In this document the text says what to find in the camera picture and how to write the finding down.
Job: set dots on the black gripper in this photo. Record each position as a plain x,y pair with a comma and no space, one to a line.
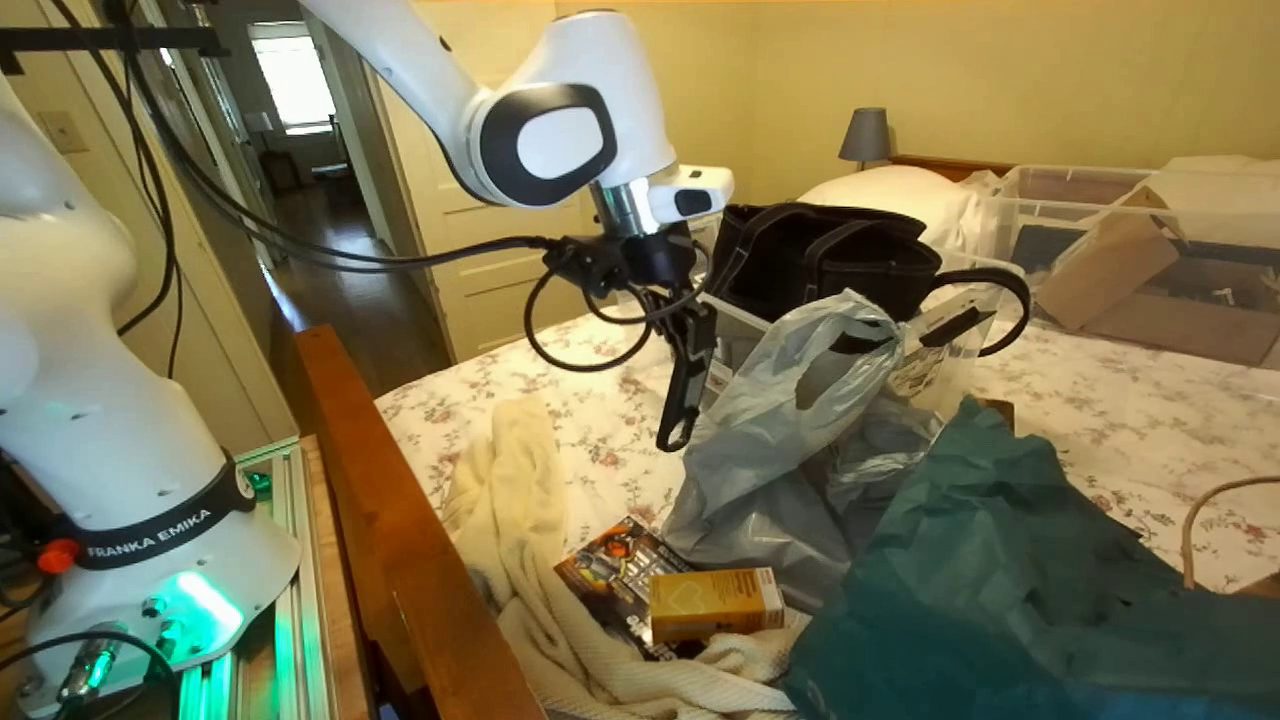
660,264

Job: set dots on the black tag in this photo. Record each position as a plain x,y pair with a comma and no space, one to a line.
681,406

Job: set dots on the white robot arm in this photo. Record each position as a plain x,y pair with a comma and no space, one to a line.
165,559

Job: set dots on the yellow cardboard box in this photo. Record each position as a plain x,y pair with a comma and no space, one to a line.
699,607

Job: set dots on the brown cardboard box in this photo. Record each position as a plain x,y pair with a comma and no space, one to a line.
1100,269

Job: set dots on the black handbag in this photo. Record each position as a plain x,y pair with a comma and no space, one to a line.
775,257

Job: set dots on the grey plastic bag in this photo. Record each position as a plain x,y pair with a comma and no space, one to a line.
801,448

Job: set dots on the white panel door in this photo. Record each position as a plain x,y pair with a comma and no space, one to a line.
478,302

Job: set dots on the grey table lamp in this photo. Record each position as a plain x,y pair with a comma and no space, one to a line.
864,139

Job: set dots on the orange razor blade package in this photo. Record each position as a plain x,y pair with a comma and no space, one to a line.
613,574

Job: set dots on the white pillow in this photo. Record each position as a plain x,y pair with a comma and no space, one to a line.
954,217

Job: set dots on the cream white towel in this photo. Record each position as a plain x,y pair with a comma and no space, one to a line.
507,514

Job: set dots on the teal green cloth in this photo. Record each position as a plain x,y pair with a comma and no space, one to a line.
995,590

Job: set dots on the wooden bed footboard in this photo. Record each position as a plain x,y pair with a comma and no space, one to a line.
431,635

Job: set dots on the floral bed sheet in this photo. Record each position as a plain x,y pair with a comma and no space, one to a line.
1171,444

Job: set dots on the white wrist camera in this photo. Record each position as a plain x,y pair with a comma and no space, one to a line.
691,191

